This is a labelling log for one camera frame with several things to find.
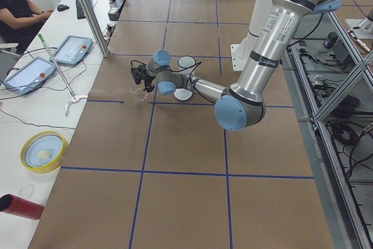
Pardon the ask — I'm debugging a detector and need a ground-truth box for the aluminium frame post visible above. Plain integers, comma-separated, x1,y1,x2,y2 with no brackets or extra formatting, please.
79,0,110,58

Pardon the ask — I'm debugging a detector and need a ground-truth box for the silver reacher grabber stick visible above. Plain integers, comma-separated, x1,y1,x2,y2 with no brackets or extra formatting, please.
38,33,88,117

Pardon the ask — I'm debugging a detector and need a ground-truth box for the green black power adapter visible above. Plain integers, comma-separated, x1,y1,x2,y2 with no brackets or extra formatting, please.
323,32,339,50

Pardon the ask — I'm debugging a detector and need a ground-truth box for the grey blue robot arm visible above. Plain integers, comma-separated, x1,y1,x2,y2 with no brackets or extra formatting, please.
131,0,342,131

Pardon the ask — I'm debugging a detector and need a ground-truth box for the person in black shirt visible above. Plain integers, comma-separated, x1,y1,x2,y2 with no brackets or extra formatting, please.
1,0,53,54

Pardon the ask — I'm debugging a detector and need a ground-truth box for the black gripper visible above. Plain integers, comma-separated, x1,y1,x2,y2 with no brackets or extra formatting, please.
140,65,154,92

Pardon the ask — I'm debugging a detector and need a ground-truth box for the black computer mouse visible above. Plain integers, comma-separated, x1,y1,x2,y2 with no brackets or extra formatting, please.
57,4,69,12

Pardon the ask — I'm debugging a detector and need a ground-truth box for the red cylinder tube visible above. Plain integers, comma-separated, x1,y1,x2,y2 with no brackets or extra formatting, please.
1,194,44,220

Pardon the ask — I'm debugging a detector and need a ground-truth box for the white enamel cup lid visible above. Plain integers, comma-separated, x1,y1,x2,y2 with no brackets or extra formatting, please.
174,89,193,101

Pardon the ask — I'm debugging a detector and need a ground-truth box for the yellow tape roll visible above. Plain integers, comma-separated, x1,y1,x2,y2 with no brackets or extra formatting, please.
20,131,69,174

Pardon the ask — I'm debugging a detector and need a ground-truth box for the black cable bundle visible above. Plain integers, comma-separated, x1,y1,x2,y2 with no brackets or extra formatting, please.
326,94,373,180

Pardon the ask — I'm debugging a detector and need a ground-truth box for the white enamel cup blue rim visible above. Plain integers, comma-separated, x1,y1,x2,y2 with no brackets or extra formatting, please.
177,56,196,78

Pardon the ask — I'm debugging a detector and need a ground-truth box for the light blue bowl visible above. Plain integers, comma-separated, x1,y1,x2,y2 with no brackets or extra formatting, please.
26,135,63,168

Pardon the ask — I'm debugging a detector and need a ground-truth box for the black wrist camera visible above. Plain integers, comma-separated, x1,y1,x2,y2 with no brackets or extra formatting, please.
131,66,142,85

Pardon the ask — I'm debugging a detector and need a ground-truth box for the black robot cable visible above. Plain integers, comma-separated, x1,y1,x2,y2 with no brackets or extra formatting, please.
130,59,203,92

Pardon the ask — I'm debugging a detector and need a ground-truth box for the white food piece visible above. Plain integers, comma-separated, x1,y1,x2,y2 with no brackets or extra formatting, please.
37,150,52,160

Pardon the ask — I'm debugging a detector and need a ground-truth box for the black keyboard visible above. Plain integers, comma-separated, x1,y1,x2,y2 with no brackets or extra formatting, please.
75,0,86,20

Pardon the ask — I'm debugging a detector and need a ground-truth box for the near teach pendant tablet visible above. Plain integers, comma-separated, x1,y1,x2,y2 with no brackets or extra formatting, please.
3,57,57,96

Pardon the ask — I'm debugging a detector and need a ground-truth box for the teach pendant tablet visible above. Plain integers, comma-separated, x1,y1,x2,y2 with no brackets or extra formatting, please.
53,35,93,66
3,57,57,96

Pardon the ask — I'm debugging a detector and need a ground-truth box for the far teach pendant tablet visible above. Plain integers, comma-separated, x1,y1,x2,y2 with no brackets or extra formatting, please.
53,35,93,66

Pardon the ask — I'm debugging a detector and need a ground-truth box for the clear tape ring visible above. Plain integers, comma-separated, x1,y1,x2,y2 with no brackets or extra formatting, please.
19,184,36,197

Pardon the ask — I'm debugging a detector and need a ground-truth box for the aluminium frame rail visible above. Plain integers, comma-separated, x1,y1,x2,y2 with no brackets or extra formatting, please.
283,13,372,248

